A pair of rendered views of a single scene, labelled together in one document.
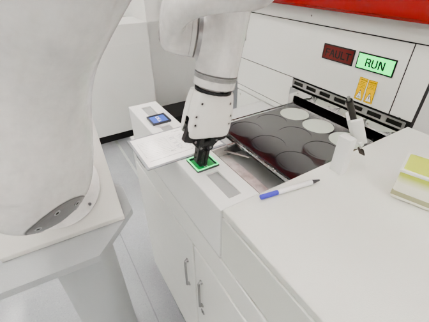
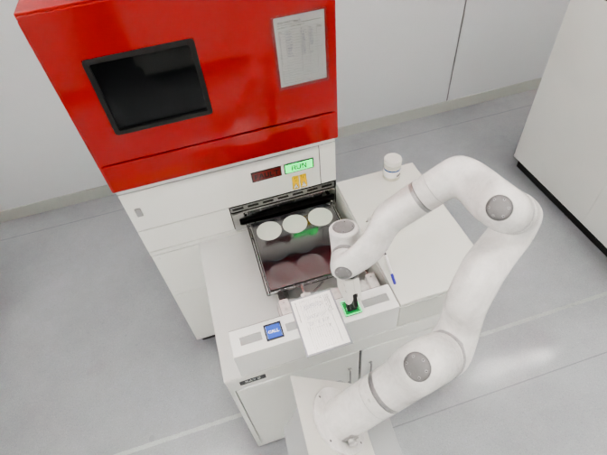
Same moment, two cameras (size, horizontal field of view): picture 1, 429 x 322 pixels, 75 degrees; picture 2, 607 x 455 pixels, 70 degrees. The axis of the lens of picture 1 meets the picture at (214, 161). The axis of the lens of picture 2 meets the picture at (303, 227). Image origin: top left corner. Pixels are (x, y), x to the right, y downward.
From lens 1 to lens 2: 122 cm
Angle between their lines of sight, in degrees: 52
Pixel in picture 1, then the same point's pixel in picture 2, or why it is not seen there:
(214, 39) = not seen: hidden behind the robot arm
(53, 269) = (390, 431)
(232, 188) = (379, 296)
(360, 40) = (280, 159)
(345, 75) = (278, 181)
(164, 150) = (329, 329)
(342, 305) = not seen: hidden behind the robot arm
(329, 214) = (410, 258)
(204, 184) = (374, 310)
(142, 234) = not seen: outside the picture
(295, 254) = (434, 282)
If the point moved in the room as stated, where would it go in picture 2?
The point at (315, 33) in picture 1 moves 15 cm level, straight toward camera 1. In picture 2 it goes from (237, 171) to (268, 185)
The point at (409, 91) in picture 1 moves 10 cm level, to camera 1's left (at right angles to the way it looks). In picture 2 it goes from (327, 167) to (322, 184)
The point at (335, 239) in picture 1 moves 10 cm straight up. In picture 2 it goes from (427, 263) to (431, 245)
